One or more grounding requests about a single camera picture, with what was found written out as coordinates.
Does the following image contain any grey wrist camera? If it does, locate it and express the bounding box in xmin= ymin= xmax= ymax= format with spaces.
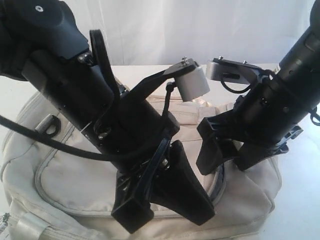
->
xmin=133 ymin=57 xmax=210 ymax=102
xmin=205 ymin=57 xmax=262 ymax=85

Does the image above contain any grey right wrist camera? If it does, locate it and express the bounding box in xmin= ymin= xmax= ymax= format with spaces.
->
xmin=205 ymin=57 xmax=262 ymax=85

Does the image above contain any white paper tag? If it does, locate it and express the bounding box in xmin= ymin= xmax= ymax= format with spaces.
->
xmin=0 ymin=212 xmax=10 ymax=240

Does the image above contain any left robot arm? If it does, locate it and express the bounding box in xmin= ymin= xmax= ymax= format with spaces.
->
xmin=0 ymin=0 xmax=215 ymax=233

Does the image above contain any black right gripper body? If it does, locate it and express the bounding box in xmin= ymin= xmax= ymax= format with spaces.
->
xmin=217 ymin=82 xmax=304 ymax=150

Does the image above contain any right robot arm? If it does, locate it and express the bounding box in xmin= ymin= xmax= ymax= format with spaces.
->
xmin=196 ymin=1 xmax=320 ymax=175

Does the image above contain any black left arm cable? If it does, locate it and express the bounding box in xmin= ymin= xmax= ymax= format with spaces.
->
xmin=0 ymin=29 xmax=176 ymax=208

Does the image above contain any beige duffel bag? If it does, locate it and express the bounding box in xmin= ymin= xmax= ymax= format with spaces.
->
xmin=0 ymin=94 xmax=282 ymax=240

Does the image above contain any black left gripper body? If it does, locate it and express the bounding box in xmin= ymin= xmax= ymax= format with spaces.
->
xmin=22 ymin=50 xmax=180 ymax=175

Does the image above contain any white backdrop curtain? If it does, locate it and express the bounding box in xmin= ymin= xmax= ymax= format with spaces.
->
xmin=67 ymin=0 xmax=314 ymax=66

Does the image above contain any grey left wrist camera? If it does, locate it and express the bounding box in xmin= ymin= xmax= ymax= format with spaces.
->
xmin=133 ymin=57 xmax=210 ymax=102

